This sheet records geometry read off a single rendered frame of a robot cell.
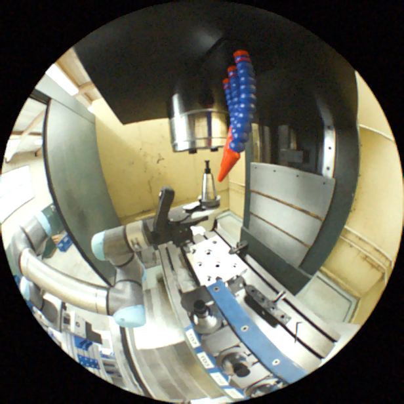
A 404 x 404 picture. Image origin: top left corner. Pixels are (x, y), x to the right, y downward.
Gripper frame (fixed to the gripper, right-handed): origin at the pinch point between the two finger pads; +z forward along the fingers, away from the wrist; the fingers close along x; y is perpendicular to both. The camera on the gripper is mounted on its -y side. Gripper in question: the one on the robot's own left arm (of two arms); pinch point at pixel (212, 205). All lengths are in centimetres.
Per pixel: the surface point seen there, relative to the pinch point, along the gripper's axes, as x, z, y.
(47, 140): -26, -65, -42
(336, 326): 79, 37, 59
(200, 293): 15.5, -13.0, 12.4
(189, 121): 6.0, -6.7, -21.4
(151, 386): 48, -64, 67
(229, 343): 28.6, -13.5, 12.4
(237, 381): 37.7, -17.0, 12.3
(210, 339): 25.9, -16.1, 12.4
